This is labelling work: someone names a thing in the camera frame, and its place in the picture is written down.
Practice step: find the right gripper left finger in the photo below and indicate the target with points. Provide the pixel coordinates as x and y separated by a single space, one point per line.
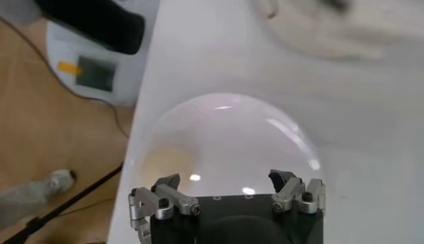
165 195

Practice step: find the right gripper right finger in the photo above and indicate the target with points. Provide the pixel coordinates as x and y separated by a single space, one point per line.
291 194

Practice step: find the white robot base with screen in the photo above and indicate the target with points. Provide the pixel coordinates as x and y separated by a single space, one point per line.
96 74

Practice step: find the white round plate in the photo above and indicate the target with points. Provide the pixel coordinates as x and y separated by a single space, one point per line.
232 139

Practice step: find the grey foot-shaped object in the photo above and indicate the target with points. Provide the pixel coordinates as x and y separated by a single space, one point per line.
39 192

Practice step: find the cream electric cooker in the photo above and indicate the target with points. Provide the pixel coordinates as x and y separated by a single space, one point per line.
331 36

